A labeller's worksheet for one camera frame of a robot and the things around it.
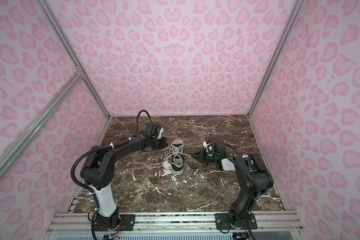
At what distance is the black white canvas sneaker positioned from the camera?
88cm

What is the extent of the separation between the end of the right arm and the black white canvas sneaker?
10cm

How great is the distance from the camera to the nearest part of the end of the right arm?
30.7 inches
